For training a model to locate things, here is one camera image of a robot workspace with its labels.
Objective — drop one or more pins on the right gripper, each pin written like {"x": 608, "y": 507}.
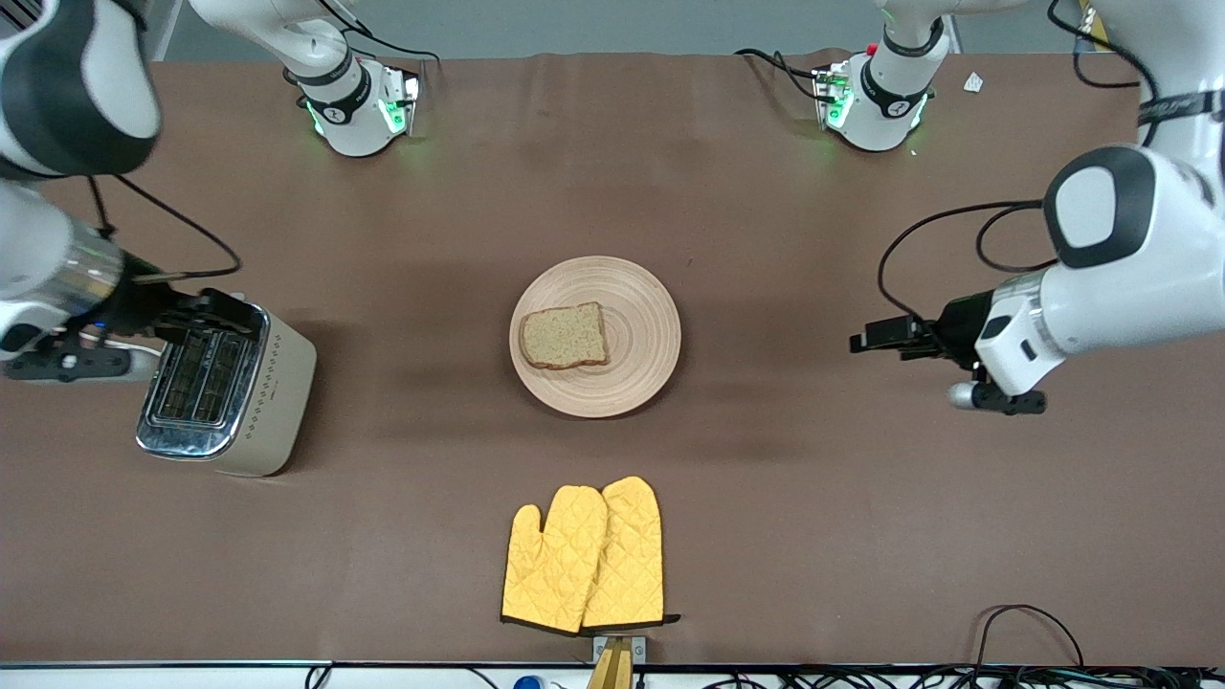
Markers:
{"x": 145, "y": 299}

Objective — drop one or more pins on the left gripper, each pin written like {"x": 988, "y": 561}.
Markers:
{"x": 960, "y": 326}

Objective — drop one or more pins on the round wooden plate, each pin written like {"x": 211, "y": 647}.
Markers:
{"x": 641, "y": 335}

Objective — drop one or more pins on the toast slice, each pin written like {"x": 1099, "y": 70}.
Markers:
{"x": 565, "y": 337}

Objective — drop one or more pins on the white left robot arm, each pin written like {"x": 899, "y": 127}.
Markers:
{"x": 1148, "y": 268}

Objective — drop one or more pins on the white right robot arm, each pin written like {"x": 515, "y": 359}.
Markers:
{"x": 354, "y": 115}

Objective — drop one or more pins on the chrome and beige toaster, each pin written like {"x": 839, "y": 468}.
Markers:
{"x": 268, "y": 402}

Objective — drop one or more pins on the table cover cloth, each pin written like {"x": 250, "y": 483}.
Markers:
{"x": 861, "y": 478}

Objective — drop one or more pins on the small white paper scrap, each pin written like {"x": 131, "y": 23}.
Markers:
{"x": 973, "y": 82}

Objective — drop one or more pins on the yellow quilted oven mitt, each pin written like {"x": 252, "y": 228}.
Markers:
{"x": 550, "y": 565}
{"x": 632, "y": 555}

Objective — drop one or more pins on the small blue cap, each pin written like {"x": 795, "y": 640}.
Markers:
{"x": 527, "y": 683}

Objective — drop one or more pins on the metal table edge bracket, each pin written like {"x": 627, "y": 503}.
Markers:
{"x": 639, "y": 649}

